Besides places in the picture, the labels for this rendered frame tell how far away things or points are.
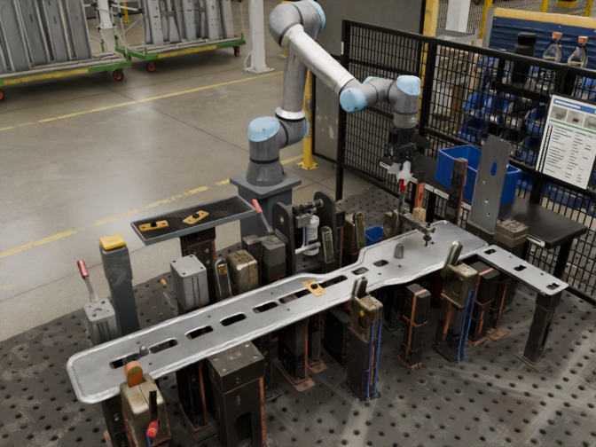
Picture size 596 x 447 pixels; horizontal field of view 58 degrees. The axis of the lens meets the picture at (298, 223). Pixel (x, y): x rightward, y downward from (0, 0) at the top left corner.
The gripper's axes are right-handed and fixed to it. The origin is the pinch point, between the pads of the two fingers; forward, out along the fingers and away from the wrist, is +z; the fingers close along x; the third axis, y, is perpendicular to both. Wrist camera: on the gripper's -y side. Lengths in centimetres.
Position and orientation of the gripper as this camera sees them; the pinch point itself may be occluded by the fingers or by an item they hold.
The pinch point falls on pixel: (403, 179)
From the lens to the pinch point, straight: 191.7
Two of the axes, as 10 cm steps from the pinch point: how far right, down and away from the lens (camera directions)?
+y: -8.4, 2.6, -4.7
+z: 0.0, 8.8, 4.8
